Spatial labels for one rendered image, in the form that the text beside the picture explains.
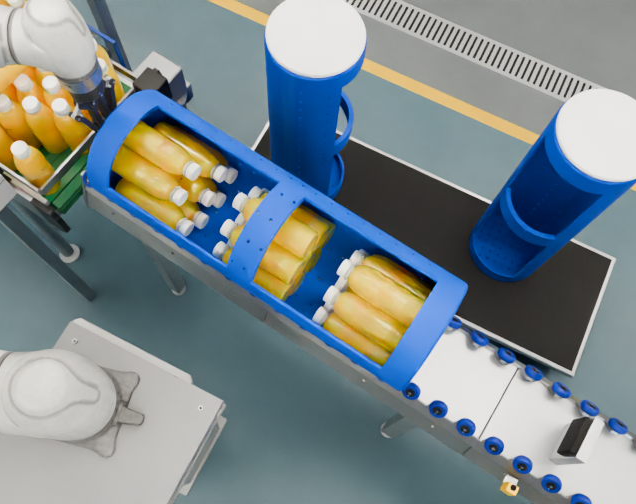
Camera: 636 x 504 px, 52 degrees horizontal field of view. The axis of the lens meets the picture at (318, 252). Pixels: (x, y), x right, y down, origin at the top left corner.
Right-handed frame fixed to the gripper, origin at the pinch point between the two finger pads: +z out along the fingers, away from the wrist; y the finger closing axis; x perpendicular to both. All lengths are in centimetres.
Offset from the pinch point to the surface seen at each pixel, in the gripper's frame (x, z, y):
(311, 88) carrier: 27, 18, -47
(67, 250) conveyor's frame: -41, 108, 18
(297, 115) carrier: 23, 33, -45
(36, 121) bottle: -21.5, 10.0, 5.6
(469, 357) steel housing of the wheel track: 100, 23, -8
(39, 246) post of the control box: -24, 57, 27
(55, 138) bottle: -20.1, 18.7, 4.5
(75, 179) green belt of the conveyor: -12.3, 26.1, 9.2
